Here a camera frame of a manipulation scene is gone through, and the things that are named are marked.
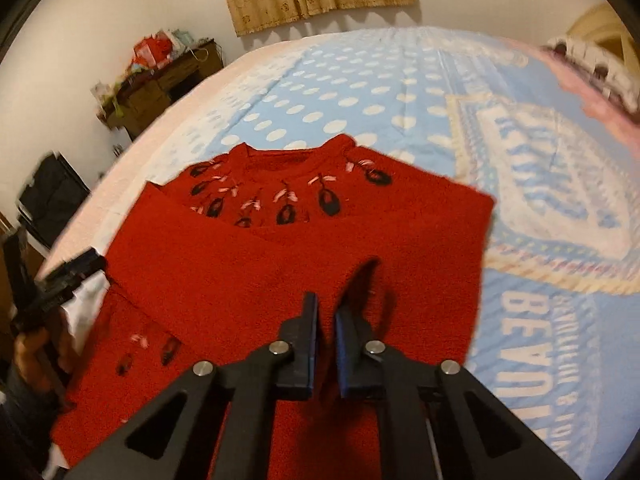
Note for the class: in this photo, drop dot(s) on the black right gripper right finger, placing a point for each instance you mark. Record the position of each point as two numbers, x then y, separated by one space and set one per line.
436 421

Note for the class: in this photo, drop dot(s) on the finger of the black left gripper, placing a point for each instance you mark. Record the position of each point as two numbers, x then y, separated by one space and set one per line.
59 285
23 313

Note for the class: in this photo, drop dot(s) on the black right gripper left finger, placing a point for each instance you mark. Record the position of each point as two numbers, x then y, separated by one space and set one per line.
214 421

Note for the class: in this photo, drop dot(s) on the red knit sweater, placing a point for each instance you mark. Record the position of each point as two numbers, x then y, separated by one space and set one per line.
210 264

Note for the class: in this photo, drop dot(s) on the person's left hand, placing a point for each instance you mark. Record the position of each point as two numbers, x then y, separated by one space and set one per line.
44 357

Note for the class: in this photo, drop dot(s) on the blue polka dot bedspread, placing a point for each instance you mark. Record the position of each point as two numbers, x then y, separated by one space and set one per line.
556 336

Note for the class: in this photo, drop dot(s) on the dark wooden desk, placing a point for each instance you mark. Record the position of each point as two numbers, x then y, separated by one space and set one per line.
142 98

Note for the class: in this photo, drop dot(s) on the red gift bag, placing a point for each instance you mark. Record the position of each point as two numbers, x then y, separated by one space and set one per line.
152 52

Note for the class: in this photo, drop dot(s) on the pink quilt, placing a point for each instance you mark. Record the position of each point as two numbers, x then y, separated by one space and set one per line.
594 103

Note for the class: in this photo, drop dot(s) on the white patterned pillow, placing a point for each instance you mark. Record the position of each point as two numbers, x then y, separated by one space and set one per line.
604 72

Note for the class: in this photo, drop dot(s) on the cream wooden headboard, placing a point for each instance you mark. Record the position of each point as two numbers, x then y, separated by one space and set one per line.
601 25

